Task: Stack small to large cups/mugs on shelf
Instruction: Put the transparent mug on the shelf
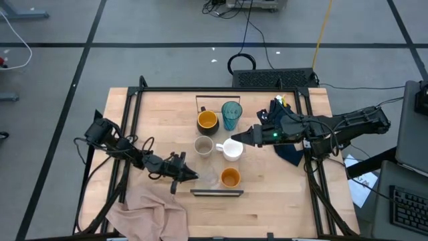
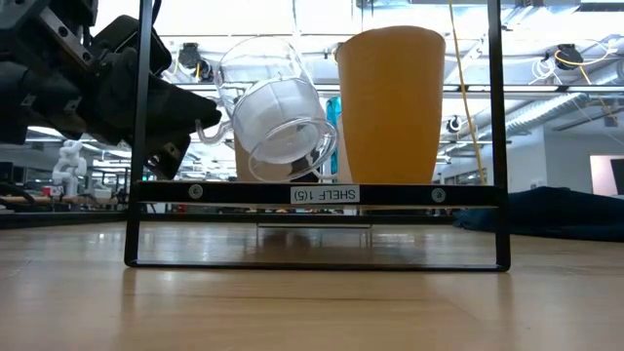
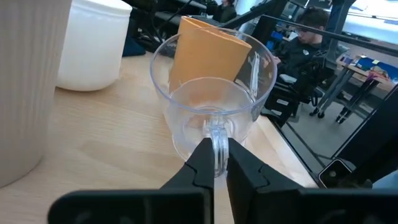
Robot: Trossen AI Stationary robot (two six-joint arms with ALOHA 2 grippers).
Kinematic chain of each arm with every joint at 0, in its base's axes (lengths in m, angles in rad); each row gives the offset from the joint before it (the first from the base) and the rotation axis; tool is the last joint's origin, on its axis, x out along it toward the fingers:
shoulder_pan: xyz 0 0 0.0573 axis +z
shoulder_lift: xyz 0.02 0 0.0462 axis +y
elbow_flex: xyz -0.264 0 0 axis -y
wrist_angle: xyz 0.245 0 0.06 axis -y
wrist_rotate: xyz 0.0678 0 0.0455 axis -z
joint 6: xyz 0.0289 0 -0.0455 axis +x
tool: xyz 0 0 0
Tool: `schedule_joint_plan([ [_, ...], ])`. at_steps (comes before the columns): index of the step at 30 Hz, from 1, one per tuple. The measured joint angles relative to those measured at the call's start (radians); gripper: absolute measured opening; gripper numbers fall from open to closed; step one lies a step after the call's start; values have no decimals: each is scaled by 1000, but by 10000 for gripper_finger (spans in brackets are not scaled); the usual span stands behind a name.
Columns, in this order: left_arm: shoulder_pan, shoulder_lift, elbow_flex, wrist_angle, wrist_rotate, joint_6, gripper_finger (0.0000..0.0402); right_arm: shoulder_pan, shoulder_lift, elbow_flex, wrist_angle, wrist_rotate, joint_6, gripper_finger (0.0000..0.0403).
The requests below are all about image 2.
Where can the wooden shelf black frame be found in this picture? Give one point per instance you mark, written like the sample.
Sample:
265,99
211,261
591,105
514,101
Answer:
312,267

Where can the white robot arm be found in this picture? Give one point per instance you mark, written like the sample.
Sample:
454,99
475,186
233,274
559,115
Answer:
69,166

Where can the dark blue cloth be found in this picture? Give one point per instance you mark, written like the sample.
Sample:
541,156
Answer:
546,214

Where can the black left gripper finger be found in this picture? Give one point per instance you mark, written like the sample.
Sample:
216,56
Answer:
185,112
168,156

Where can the teal plastic tumbler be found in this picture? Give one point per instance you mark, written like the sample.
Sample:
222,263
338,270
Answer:
333,117

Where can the orange plastic cup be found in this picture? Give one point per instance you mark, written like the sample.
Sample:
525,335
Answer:
390,107

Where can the clear glass mug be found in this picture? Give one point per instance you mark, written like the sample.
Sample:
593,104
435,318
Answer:
292,141

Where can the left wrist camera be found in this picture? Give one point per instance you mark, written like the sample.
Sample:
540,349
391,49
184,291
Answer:
117,44

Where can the white shelf label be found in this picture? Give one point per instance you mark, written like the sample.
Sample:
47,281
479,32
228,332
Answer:
324,194

